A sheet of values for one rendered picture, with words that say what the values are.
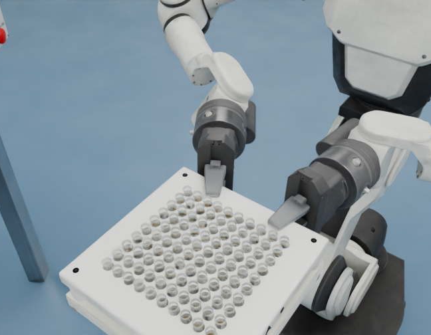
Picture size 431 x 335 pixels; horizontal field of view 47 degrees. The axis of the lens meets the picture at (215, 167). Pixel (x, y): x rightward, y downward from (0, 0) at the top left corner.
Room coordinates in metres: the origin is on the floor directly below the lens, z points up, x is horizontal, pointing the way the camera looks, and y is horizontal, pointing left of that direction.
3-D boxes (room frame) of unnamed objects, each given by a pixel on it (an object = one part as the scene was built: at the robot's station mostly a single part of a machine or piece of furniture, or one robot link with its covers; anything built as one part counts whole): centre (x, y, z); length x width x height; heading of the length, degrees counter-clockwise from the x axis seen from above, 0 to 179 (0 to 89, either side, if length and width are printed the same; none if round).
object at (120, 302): (0.39, 0.02, 1.02); 0.25 x 0.24 x 0.02; 54
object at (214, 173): (0.52, 0.00, 1.04); 0.06 x 0.03 x 0.02; 176
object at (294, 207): (0.46, -0.10, 1.04); 0.06 x 0.03 x 0.02; 136
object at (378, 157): (0.61, -0.23, 1.00); 0.11 x 0.11 x 0.11; 46
